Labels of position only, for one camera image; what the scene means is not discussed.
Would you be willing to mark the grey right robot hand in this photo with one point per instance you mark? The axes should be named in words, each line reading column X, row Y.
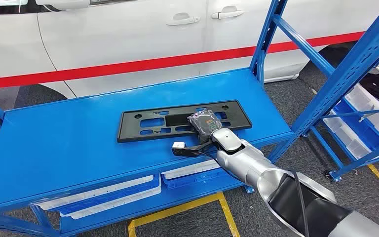
column 206, row 124

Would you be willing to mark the black plastic plate part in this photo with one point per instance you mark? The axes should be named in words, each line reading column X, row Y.
column 130, row 130

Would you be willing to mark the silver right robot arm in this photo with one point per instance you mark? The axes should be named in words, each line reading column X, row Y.
column 248, row 160

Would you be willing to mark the large blue shelf rack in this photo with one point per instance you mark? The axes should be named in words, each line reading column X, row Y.
column 78, row 140

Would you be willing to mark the blue wheeled shelf trolley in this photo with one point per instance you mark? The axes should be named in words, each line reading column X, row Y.
column 356, row 163

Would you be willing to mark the white car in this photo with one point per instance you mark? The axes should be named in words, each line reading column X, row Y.
column 127, row 39

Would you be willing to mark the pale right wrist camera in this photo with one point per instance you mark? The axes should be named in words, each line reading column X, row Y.
column 178, row 145

